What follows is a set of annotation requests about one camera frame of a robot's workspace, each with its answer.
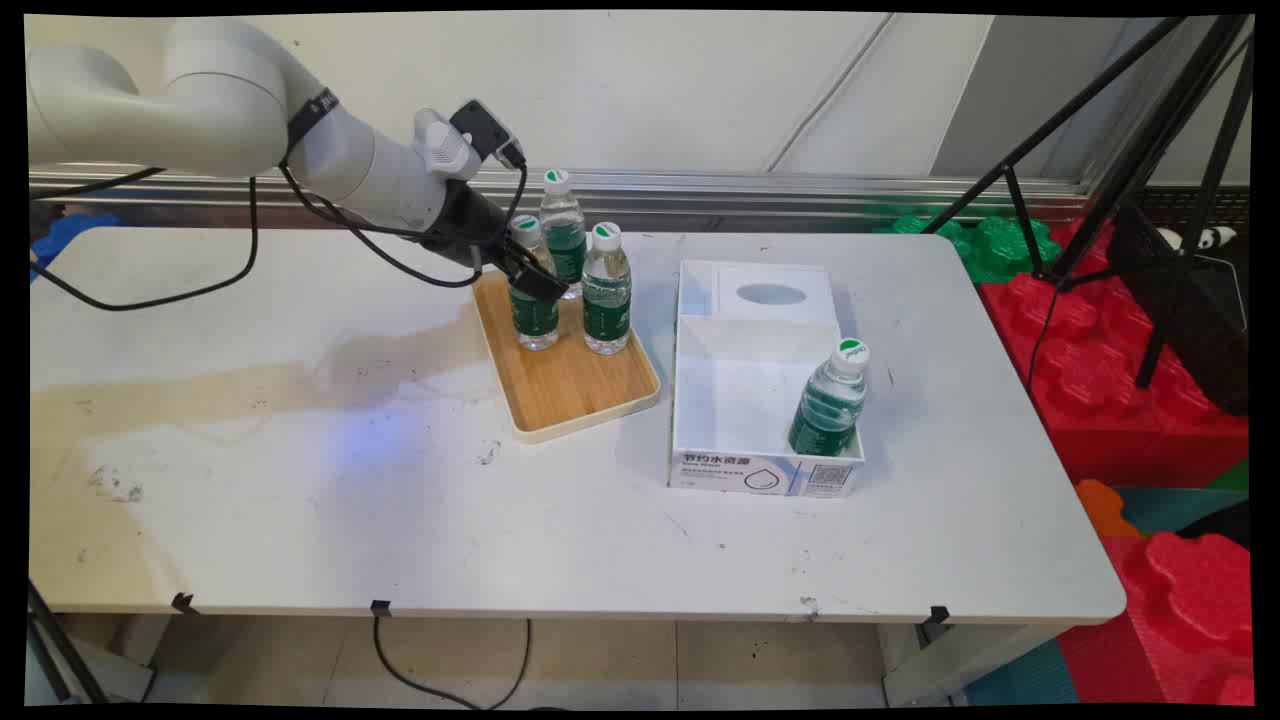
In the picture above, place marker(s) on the green foam block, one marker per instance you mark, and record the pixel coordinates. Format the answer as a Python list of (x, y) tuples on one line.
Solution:
[(990, 245)]

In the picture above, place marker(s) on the blue plastic object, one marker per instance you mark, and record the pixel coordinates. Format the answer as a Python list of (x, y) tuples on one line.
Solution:
[(70, 235)]

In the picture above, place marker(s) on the black tripod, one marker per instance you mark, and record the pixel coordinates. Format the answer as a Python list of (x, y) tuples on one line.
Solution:
[(1170, 120)]

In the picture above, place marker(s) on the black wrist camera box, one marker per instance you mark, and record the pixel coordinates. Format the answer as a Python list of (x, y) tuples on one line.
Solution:
[(485, 128)]

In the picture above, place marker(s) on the white ribbed camera bracket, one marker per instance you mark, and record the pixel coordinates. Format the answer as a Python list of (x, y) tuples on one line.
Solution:
[(440, 145)]

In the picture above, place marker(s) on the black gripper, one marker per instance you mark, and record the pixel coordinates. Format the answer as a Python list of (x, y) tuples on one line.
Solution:
[(465, 225)]

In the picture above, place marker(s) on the green label water bottle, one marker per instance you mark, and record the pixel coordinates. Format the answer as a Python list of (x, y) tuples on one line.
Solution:
[(607, 300), (563, 215), (535, 322), (825, 410)]

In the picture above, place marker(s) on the orange foam block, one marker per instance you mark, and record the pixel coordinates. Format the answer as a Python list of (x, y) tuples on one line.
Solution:
[(1105, 508)]

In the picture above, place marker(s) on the large red foam block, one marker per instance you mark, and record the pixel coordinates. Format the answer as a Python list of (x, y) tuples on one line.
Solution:
[(1090, 380)]

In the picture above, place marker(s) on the aluminium wall rail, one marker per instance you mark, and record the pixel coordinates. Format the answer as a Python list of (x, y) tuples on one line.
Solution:
[(750, 190)]

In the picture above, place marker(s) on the white table leg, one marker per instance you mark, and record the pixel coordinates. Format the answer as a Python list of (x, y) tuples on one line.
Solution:
[(950, 665), (120, 650)]

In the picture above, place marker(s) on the teal foam mat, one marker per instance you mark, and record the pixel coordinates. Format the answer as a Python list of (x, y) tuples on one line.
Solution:
[(1180, 508)]

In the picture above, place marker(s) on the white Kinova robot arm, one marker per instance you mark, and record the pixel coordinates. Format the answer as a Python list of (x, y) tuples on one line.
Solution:
[(220, 100)]

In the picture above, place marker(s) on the white cardboard box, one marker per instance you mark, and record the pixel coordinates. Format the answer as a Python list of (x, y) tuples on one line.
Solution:
[(740, 400)]

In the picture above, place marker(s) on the wooden tray with cream rim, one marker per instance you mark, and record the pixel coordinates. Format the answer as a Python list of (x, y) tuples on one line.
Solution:
[(570, 390)]

